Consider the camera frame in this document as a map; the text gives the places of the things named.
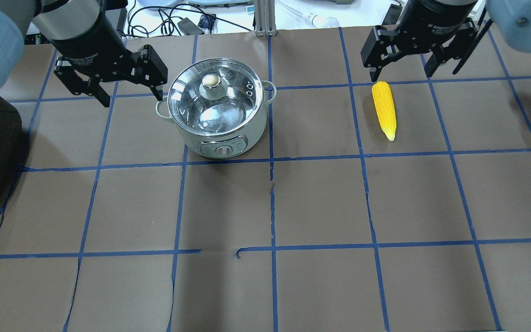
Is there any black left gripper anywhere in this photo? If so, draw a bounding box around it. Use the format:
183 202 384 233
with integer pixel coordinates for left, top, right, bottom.
32 0 168 107

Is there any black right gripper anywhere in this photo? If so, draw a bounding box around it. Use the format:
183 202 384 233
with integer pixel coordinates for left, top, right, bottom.
360 0 478 82

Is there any yellow corn cob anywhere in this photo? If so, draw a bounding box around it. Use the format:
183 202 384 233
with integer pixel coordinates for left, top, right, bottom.
372 81 397 142

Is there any glass pot lid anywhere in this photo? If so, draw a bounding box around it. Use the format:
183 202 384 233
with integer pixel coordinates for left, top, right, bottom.
162 58 267 137

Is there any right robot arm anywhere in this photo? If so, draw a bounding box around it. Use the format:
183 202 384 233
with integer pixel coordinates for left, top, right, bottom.
360 0 531 82

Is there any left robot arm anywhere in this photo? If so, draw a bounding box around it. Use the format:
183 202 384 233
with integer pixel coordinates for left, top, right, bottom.
0 0 168 107

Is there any white electric cooking pot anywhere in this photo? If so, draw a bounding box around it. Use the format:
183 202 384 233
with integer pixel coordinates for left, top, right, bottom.
154 58 277 160

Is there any black box at back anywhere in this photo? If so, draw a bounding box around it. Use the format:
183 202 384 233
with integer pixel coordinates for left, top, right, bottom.
105 7 127 34

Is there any black power adapter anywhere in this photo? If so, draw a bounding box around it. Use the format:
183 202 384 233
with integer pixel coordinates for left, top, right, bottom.
177 18 205 36

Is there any white light bulb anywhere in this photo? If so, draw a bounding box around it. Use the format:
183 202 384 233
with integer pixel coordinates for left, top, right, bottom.
303 13 341 28

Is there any brown paper table mat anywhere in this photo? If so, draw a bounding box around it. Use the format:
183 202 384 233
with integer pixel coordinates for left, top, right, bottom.
0 27 531 332

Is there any black cable bundle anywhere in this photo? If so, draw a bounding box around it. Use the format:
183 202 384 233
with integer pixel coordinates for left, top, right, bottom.
126 6 252 38

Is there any aluminium profile post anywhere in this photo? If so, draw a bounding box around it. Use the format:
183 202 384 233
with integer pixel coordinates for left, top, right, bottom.
254 0 277 36

